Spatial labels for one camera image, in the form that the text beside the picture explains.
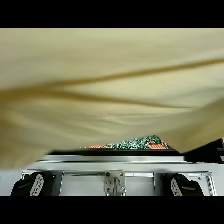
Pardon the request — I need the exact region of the beige garment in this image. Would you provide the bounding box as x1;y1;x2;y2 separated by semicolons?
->
0;27;224;170

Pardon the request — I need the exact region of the silver frame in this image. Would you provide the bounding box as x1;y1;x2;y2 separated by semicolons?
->
20;152;224;197

